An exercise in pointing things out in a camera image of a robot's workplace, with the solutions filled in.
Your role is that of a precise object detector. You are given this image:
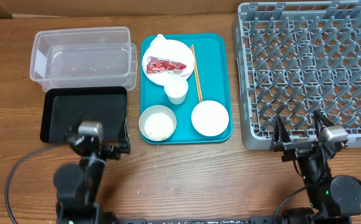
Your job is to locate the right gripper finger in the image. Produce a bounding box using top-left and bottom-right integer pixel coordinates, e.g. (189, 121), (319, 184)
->
(272, 114), (291, 144)
(313, 110), (334, 137)

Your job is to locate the grey bowl of rice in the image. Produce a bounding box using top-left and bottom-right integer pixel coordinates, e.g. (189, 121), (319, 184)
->
(139, 105), (177, 142)

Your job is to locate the white paper cup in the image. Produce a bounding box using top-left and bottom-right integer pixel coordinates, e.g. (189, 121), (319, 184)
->
(164, 75), (189, 105)

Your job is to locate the red snack wrapper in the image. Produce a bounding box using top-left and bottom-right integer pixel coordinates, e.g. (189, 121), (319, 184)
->
(146, 56), (187, 73)

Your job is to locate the white napkin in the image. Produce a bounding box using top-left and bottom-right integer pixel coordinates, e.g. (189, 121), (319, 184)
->
(149, 35), (185, 73)

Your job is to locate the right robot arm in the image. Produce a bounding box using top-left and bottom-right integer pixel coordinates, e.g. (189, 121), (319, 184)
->
(270, 110), (361, 223)

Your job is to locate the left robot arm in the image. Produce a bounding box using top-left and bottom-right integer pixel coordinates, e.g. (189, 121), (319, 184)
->
(53, 116), (131, 223)

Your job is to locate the clear plastic waste bin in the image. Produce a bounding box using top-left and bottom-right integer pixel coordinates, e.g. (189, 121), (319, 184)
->
(29, 27), (138, 91)

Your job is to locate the grey dishwasher rack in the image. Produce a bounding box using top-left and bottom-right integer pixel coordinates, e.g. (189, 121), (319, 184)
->
(233, 1), (361, 150)

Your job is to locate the black plastic tray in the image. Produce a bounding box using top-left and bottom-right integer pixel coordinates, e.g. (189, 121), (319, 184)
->
(40, 86), (127, 143)

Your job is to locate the small white plate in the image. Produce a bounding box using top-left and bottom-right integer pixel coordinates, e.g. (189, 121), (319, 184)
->
(191, 100), (230, 137)

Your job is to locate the large white plate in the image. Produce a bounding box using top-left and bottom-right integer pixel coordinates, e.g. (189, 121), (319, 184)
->
(142, 38), (195, 86)

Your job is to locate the wooden chopstick left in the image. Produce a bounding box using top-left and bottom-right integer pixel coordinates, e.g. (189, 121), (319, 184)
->
(190, 44), (202, 104)

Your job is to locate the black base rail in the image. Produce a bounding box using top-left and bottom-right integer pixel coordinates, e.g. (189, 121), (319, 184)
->
(118, 216), (273, 224)

